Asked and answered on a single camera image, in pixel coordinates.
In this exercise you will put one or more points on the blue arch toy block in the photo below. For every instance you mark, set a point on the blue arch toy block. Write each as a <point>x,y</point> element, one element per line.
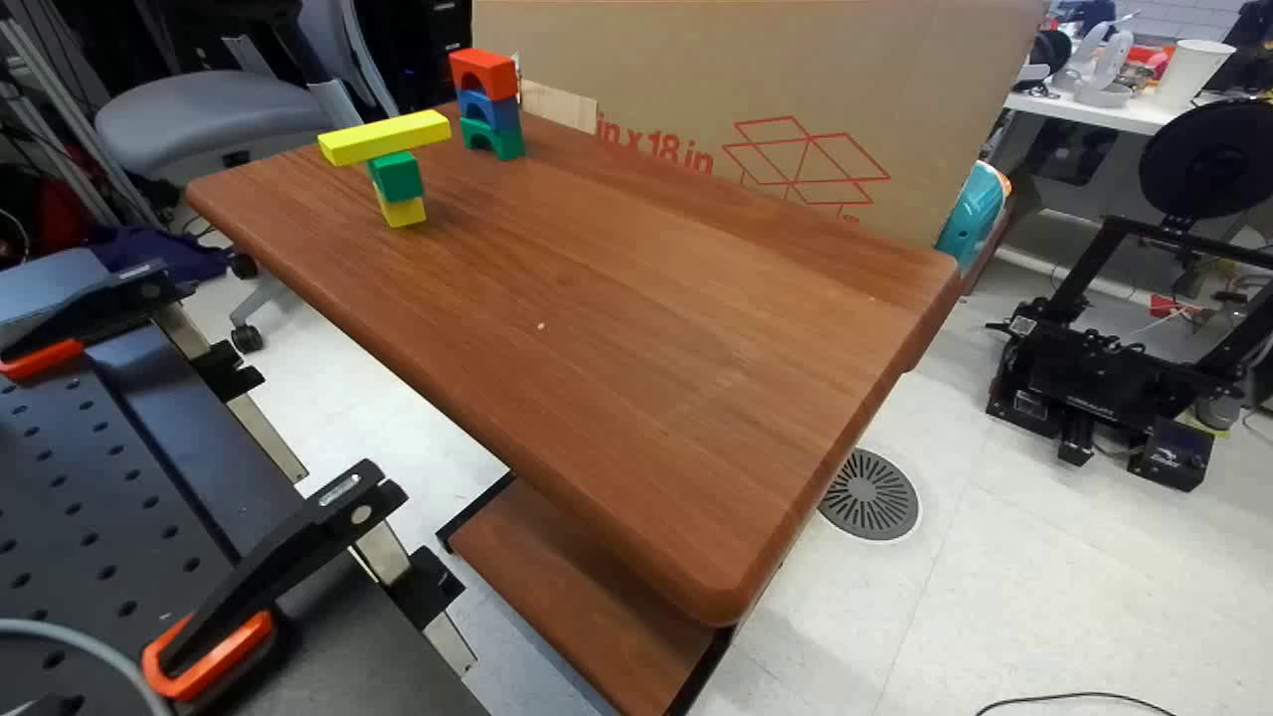
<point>504,117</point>

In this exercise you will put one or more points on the long yellow toy block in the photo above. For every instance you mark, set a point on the long yellow toy block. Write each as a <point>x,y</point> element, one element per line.
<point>383,136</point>

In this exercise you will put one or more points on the small yellow toy block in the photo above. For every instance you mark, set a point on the small yellow toy block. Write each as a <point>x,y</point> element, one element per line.
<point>404,214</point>

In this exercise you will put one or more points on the green arch toy block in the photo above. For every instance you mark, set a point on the green arch toy block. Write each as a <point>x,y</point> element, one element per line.
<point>506,140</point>

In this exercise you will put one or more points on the round floor drain grate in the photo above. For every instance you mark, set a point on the round floor drain grate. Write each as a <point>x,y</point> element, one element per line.
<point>867,494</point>

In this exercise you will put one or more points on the white side table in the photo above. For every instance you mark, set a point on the white side table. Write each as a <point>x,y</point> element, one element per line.
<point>1098,109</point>

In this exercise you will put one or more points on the grey office chair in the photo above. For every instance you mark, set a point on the grey office chair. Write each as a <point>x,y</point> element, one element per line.
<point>211,117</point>

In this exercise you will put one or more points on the large cardboard box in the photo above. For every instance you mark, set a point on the large cardboard box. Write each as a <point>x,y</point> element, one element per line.
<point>797,92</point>

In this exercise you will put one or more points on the black and orange clamp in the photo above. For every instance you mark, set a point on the black and orange clamp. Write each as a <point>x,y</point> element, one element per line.
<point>262,569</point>

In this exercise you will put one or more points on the black perforated metal plate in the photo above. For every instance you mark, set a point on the black perforated metal plate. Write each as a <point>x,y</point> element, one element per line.
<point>91,531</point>

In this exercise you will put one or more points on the green cube toy block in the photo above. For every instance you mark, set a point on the green cube toy block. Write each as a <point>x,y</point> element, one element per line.
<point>396,177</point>

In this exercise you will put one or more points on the blue cloth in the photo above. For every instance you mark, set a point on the blue cloth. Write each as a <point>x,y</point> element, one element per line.
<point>139,254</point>

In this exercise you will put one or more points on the black 3D printer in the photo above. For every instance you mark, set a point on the black 3D printer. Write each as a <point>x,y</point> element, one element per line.
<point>1140,332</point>

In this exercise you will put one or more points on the orange arch toy block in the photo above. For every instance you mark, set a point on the orange arch toy block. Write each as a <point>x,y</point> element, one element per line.
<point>483,75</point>

